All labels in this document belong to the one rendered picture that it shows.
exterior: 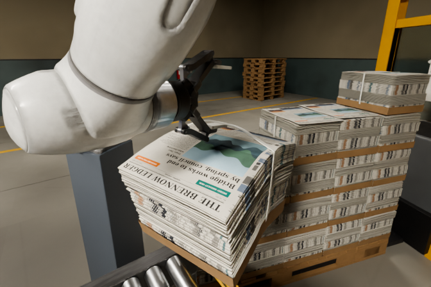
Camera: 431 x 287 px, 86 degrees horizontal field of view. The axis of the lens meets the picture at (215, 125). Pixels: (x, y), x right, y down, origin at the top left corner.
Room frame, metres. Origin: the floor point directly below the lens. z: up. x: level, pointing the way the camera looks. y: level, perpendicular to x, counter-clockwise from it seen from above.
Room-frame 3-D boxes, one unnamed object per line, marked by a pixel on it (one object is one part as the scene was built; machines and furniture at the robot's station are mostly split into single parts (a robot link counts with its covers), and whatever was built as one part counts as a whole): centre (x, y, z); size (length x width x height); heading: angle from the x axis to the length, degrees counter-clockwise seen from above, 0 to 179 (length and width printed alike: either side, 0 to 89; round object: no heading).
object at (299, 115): (1.32, -0.49, 1.06); 0.37 x 0.29 x 0.01; 18
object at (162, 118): (0.38, 0.11, 1.31); 0.09 x 0.06 x 0.09; 56
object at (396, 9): (1.94, -1.37, 0.92); 0.09 x 0.09 x 1.85; 17
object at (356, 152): (1.41, -0.77, 0.86); 0.38 x 0.29 x 0.04; 16
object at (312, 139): (1.33, -0.48, 0.95); 0.38 x 0.29 x 0.23; 18
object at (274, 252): (1.29, -0.36, 0.42); 1.17 x 0.39 x 0.83; 107
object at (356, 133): (1.41, -0.76, 0.95); 0.38 x 0.29 x 0.23; 16
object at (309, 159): (1.33, -0.48, 0.86); 0.38 x 0.29 x 0.04; 18
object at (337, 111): (1.43, -0.75, 1.06); 0.37 x 0.28 x 0.01; 16
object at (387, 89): (1.50, -1.05, 0.65); 0.39 x 0.30 x 1.29; 17
